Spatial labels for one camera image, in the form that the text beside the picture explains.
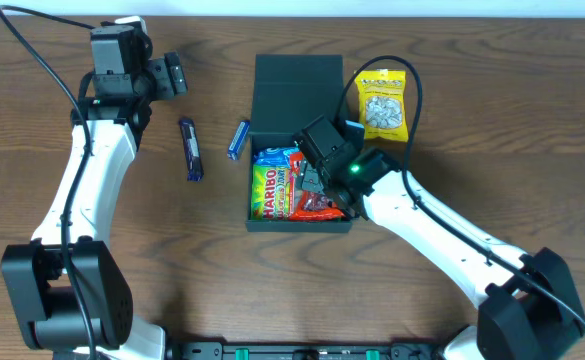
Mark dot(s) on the blue Eclipse mint tin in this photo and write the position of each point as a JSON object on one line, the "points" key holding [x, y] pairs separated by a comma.
{"points": [[239, 140]]}

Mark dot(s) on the dark green open box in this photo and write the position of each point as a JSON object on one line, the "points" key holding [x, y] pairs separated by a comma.
{"points": [[290, 92]]}

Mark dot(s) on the blue Oreo cookie pack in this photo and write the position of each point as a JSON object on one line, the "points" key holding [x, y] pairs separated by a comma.
{"points": [[275, 157]]}

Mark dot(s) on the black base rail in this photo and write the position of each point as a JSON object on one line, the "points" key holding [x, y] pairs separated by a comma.
{"points": [[218, 351]]}

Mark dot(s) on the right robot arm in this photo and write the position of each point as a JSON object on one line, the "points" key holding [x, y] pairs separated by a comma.
{"points": [[528, 306]]}

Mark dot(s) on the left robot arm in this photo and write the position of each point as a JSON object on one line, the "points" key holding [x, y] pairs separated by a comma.
{"points": [[67, 292]]}

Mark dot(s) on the red Hacks candy bag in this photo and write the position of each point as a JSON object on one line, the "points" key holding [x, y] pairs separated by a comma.
{"points": [[309, 206]]}

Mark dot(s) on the Haribo worms gummy bag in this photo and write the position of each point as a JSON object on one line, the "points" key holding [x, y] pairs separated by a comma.
{"points": [[273, 193]]}

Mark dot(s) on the dark blue chocolate bar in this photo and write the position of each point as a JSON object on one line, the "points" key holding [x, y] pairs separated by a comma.
{"points": [[191, 149]]}

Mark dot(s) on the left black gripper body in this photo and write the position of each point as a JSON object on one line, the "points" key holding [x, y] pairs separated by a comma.
{"points": [[175, 73]]}

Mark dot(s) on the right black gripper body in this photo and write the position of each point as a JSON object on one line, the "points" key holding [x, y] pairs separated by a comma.
{"points": [[310, 179]]}

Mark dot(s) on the yellow Hacks candy bag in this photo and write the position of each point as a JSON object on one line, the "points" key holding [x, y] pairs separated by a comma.
{"points": [[381, 104]]}

